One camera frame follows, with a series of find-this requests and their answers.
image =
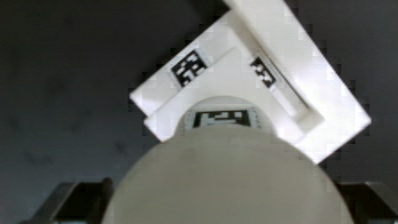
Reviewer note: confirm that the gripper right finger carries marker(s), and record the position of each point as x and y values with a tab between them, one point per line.
372	202

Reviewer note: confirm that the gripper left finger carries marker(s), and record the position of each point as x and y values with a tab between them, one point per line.
75	204

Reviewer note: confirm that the white lamp bulb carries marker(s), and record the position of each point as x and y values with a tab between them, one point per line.
226	176

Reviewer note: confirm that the white lamp base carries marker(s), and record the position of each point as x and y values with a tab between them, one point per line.
231	84

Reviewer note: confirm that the white U-shaped fence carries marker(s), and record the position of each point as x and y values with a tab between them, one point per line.
288	46

